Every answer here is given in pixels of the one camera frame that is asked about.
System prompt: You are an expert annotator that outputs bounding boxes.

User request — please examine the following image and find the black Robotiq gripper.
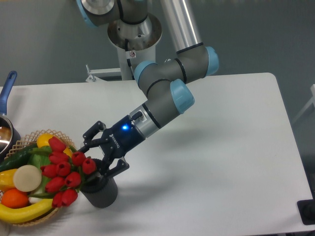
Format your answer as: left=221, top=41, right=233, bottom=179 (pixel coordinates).
left=78, top=115, right=145, bottom=178

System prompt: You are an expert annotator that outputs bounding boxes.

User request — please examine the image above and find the dark grey ribbed vase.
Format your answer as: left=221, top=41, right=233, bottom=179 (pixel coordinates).
left=81, top=158, right=118, bottom=208

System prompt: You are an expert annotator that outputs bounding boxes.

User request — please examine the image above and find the red tulip bouquet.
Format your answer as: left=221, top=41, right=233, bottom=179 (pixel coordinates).
left=31, top=146, right=96, bottom=208

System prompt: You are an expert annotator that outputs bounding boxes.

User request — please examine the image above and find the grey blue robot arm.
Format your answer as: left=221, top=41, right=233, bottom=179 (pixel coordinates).
left=77, top=0, right=219, bottom=179

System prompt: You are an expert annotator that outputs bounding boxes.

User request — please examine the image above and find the yellow squash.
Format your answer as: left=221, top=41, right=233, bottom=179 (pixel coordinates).
left=36, top=133, right=72, bottom=157

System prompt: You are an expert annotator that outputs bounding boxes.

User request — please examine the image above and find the green bok choy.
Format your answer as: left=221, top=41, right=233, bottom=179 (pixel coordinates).
left=28, top=154, right=51, bottom=205

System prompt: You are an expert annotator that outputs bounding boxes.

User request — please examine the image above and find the woven wicker basket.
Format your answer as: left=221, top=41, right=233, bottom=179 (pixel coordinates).
left=0, top=129, right=75, bottom=227

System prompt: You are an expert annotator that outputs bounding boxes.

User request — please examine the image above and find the beige round disc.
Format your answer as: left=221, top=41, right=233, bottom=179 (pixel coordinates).
left=13, top=165, right=42, bottom=192

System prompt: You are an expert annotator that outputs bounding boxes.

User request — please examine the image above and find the green cucumber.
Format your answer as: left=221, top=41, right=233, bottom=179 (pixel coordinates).
left=0, top=144, right=37, bottom=172

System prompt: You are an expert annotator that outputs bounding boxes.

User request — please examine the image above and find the yellow bell pepper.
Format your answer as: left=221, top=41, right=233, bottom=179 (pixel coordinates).
left=0, top=169, right=17, bottom=192

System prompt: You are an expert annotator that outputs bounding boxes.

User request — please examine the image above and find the orange fruit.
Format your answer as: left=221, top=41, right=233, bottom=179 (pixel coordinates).
left=1, top=188, right=29, bottom=209

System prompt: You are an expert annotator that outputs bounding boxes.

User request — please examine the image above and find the yellow banana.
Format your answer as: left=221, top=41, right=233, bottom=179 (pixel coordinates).
left=0, top=199, right=55, bottom=224

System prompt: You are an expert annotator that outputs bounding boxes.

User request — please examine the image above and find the black device at edge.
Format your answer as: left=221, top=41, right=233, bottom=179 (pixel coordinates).
left=297, top=199, right=315, bottom=225

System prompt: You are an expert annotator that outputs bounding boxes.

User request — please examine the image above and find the blue handled saucepan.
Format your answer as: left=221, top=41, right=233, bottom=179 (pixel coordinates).
left=0, top=71, right=21, bottom=162

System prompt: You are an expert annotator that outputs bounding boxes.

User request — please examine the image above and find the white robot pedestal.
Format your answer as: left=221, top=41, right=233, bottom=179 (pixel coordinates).
left=85, top=13, right=173, bottom=83

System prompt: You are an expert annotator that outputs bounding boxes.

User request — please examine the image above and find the black pedestal cable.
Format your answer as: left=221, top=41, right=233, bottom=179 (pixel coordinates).
left=124, top=38, right=136, bottom=80

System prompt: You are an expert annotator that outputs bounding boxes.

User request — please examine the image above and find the white frame at right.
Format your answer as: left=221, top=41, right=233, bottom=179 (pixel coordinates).
left=292, top=84, right=315, bottom=125

